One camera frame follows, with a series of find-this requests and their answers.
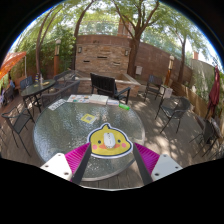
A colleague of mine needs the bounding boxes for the dark metal chair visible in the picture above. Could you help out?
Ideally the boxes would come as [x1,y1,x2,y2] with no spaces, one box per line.
[143,74,174,103]

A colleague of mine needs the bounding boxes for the black slatted bench chair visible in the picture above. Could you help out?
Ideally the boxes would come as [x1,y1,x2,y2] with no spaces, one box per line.
[90,72,132,105]

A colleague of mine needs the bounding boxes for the dark patio table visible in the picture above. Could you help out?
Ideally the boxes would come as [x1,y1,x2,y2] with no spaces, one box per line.
[20,78,56,113]

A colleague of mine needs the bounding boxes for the large tree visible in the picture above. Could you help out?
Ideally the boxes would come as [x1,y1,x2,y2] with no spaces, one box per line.
[111,0,161,78]

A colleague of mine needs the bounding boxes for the black mesh metal chair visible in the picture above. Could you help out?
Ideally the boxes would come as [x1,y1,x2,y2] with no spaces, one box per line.
[0,105,36,158]

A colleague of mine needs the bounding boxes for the grey mesh armchair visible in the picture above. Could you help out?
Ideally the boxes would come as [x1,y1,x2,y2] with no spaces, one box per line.
[154,96,191,134]

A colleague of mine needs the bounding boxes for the colourful printed brochure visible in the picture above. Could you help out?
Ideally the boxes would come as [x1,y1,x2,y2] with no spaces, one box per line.
[66,94,92,104]

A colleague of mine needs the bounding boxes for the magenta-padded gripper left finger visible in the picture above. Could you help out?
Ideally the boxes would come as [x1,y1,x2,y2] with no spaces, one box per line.
[39,142,93,186]

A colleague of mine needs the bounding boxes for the thick white book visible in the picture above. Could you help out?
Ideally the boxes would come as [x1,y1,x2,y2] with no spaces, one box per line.
[88,94,110,106]

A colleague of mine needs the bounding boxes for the stone brick fireplace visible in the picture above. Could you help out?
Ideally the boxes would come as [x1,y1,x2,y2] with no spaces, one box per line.
[75,34,132,76]

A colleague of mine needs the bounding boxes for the wooden lamp post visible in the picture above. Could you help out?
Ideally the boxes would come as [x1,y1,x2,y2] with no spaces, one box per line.
[53,38,62,76]
[165,54,175,87]

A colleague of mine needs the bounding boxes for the green marker pen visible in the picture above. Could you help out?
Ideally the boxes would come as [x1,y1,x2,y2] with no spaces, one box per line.
[118,103,131,111]

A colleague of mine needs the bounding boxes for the blue patio chair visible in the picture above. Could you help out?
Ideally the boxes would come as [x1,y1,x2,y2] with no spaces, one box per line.
[19,75,34,91]

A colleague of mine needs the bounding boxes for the small white booklet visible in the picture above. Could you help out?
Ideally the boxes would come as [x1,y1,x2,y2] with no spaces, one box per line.
[106,99,121,107]

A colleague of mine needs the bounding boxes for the yellow square sticker card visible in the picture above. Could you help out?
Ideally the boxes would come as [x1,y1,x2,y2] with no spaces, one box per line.
[80,113,98,125]

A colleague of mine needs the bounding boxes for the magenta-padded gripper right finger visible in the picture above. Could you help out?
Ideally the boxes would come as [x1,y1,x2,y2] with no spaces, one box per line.
[131,142,184,186]

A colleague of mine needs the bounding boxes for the person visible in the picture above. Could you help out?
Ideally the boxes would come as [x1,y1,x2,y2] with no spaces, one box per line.
[7,77,16,91]

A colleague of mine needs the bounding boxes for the white computer mouse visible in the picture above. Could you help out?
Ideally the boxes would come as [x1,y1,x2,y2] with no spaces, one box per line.
[103,132,117,149]

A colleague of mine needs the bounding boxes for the orange patio umbrella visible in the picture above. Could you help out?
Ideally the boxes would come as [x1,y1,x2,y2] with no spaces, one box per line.
[0,51,27,81]

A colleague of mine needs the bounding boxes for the yellow chick-shaped mouse pad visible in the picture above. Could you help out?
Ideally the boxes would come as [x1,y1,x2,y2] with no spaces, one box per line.
[86,122,134,160]

